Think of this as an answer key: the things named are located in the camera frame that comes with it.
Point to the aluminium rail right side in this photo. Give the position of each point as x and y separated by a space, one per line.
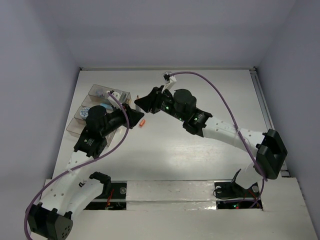
284 171

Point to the blue highlighter marker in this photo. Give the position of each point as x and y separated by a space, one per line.
106 106

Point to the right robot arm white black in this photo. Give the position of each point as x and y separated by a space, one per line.
267 148

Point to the clear grey highlighter marker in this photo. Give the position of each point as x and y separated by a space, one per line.
137 108

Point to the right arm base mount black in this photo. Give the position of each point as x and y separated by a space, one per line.
231 196

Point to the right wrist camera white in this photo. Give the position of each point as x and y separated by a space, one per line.
170 81

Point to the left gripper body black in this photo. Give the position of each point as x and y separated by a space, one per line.
121 115

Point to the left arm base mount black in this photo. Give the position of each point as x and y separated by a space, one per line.
115 200

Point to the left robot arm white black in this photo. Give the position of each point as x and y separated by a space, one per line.
71 191

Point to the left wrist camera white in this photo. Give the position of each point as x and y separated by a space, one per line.
118 94

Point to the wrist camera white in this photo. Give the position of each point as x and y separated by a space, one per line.
170 81
118 94

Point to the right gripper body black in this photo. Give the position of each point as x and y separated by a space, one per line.
163 101

